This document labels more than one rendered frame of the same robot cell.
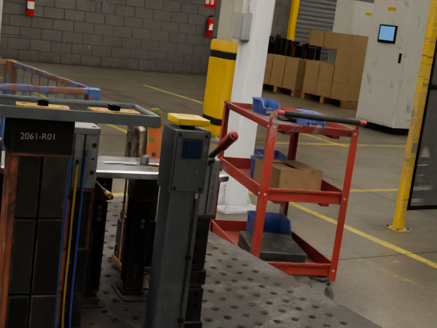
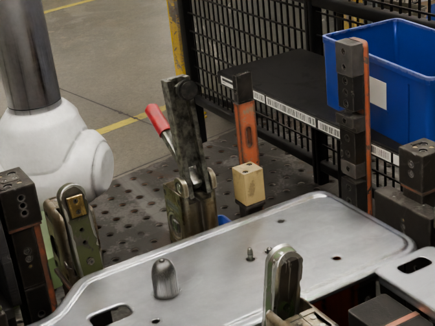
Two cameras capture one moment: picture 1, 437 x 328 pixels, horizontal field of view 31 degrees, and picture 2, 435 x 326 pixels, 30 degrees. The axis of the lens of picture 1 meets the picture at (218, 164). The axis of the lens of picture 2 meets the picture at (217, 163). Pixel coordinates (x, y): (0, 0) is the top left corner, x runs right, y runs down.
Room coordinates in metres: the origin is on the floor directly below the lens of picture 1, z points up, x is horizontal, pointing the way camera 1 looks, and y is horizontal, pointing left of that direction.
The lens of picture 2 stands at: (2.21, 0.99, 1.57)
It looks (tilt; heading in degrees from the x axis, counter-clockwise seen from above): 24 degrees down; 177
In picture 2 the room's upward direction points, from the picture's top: 6 degrees counter-clockwise
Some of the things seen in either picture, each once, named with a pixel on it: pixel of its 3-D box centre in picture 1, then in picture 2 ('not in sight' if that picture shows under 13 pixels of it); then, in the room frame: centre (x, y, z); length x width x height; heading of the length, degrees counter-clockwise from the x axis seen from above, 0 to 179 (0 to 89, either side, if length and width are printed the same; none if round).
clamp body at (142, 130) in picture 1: (138, 196); not in sight; (1.89, 0.19, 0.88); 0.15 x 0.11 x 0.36; 24
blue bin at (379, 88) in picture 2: not in sight; (411, 81); (0.96, 1.40, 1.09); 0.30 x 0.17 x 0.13; 18
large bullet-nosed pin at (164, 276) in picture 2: not in sight; (164, 281); (1.34, 0.96, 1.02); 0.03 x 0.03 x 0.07
